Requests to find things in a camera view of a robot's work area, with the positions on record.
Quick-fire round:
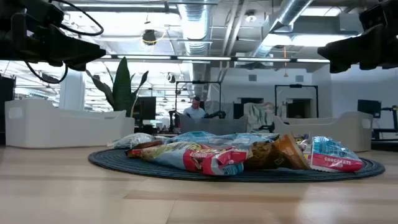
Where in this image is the ceiling light strip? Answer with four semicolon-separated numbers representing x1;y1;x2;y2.
99;55;330;63

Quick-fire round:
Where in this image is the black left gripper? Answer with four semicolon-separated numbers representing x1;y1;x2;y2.
0;14;106;71

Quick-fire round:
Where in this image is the person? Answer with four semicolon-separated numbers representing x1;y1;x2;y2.
182;96;206;121

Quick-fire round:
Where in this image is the smoky transparent plastic bin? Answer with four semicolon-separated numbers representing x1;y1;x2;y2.
179;114;249;136

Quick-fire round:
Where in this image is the potted snake plant white pot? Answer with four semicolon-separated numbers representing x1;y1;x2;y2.
85;56;149;118

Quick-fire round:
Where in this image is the pale silver granola bar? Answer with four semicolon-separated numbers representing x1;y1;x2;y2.
107;133;156;149

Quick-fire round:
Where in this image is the dark cabinet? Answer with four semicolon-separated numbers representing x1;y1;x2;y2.
0;74;16;146

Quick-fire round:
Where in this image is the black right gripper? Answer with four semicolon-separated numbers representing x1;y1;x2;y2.
317;17;398;74

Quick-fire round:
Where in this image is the red-ended chocolate chip granola bar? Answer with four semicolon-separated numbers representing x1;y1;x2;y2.
126;141;249;177
309;136;364;173

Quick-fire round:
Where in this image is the silver air duct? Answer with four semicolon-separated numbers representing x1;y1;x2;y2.
178;0;212;57
251;0;315;57

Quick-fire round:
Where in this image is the orange brown granola bar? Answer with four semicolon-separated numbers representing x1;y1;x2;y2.
245;133;311;171
132;140;165;151

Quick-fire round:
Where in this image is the black monitor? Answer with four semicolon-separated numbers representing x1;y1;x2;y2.
136;96;157;121
356;99;382;119

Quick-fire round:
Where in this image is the round dark blue woven mat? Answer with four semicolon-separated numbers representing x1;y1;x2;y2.
88;148;386;183

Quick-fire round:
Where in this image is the blue wrapper granola bar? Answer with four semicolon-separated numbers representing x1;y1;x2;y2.
164;130;231;146
214;133;280;147

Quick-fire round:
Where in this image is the patterned cloth cover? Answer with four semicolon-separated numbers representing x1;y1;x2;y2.
244;102;276;131

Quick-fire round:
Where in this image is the light grey plastic bin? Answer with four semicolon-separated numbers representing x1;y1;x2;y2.
273;111;374;152

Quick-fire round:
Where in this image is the white plastic bin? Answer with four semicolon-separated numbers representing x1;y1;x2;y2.
4;99;136;149

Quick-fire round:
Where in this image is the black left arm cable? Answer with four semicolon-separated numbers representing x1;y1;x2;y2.
48;0;105;37
24;60;69;85

